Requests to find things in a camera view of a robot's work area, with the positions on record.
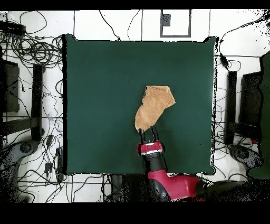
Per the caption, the dark green table cloth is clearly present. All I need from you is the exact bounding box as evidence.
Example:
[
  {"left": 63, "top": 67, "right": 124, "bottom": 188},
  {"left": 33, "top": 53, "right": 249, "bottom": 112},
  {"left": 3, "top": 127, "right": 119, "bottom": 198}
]
[{"left": 65, "top": 34, "right": 219, "bottom": 175}]

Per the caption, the black box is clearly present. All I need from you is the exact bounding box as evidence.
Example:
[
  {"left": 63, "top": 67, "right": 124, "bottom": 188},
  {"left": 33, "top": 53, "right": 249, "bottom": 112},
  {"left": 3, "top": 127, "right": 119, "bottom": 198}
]
[
  {"left": 239, "top": 71, "right": 263, "bottom": 127},
  {"left": 0, "top": 59, "right": 20, "bottom": 114}
]

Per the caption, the dark green fabric sheet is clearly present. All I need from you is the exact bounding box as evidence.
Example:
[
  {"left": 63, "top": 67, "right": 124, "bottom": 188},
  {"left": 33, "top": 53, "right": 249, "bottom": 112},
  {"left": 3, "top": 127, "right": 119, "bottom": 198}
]
[{"left": 248, "top": 49, "right": 270, "bottom": 180}]

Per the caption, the black power strip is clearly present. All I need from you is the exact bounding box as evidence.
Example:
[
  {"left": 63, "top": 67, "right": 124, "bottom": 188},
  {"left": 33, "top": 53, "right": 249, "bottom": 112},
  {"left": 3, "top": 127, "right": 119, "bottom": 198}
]
[{"left": 0, "top": 20, "right": 26, "bottom": 36}]

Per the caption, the long black cable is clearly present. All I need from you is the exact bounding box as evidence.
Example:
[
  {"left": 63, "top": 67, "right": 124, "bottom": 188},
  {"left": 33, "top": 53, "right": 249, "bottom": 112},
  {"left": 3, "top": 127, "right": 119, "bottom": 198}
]
[{"left": 98, "top": 10, "right": 121, "bottom": 41}]

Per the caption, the looped black cable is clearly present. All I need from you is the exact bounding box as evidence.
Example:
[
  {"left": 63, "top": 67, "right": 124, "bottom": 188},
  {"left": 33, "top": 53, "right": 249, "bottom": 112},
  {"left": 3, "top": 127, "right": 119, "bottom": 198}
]
[{"left": 19, "top": 10, "right": 48, "bottom": 34}]

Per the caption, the dark grey tripod base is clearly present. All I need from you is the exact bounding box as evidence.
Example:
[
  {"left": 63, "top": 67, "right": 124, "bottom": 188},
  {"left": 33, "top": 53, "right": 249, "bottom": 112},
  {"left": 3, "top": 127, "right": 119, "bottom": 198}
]
[
  {"left": 228, "top": 143, "right": 264, "bottom": 170},
  {"left": 0, "top": 139, "right": 41, "bottom": 202}
]

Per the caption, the tan terry towel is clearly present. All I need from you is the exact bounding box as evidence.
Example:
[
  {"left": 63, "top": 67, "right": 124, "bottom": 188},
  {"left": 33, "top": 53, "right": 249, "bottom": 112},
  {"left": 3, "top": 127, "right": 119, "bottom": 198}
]
[{"left": 134, "top": 85, "right": 176, "bottom": 133}]

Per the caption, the black stand base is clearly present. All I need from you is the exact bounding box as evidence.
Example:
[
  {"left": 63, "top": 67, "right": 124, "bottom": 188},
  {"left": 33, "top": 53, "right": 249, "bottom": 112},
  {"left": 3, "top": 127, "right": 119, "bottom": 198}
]
[
  {"left": 0, "top": 63, "right": 45, "bottom": 142},
  {"left": 224, "top": 70, "right": 263, "bottom": 146}
]

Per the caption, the black cable with adapter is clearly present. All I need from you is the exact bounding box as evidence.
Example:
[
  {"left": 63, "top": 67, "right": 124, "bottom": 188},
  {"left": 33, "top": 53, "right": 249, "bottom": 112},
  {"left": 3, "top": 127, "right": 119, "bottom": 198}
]
[{"left": 218, "top": 12, "right": 270, "bottom": 71}]

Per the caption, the thin black cable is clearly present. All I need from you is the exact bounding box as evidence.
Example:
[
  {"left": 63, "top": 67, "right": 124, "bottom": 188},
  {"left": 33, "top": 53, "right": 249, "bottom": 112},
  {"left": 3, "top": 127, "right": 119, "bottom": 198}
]
[{"left": 127, "top": 9, "right": 141, "bottom": 41}]

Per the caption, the black stand frame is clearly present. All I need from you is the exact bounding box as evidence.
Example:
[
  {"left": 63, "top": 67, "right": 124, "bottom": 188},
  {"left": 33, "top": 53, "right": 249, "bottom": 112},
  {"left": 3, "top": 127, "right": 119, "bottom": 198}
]
[{"left": 109, "top": 174, "right": 152, "bottom": 202}]

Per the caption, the coiled black cable bundle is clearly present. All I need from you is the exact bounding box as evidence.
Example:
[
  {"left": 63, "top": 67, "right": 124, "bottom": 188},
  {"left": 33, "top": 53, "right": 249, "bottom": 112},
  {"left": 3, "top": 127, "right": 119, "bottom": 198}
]
[{"left": 10, "top": 35, "right": 64, "bottom": 69}]

